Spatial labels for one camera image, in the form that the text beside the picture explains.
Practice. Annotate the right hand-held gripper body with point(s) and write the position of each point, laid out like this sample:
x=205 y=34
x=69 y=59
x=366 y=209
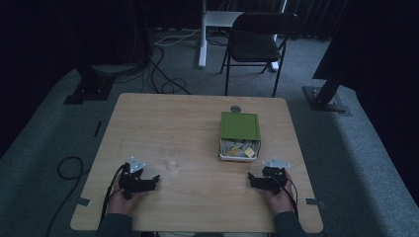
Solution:
x=274 y=179

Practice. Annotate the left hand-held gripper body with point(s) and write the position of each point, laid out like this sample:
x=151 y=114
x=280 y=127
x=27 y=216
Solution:
x=132 y=182

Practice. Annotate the person's right hand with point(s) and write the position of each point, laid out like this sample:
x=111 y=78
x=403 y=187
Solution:
x=282 y=200

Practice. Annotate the person's left hand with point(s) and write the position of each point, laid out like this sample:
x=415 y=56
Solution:
x=120 y=202

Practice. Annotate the clear glass cup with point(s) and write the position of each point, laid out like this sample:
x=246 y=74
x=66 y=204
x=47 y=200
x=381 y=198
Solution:
x=170 y=156

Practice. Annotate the pile of tea bags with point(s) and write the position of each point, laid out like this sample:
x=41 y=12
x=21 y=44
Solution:
x=240 y=148

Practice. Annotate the grey tape strip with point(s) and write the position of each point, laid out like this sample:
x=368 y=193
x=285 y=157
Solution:
x=83 y=201
x=314 y=202

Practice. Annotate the green and white tea box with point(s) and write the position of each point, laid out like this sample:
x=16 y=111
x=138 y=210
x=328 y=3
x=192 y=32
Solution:
x=239 y=126

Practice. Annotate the small brown round object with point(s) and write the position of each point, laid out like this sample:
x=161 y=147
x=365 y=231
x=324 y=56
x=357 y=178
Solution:
x=235 y=108

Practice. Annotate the black stand base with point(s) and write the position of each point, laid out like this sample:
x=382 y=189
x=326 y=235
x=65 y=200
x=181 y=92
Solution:
x=89 y=89
x=324 y=97

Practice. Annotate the black folding chair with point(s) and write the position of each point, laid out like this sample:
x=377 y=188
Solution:
x=255 y=42

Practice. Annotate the dark curtain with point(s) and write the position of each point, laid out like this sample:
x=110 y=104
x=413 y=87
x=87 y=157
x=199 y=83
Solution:
x=378 y=49

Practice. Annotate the white desk frame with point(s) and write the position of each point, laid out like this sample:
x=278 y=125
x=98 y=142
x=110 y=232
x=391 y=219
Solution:
x=204 y=39

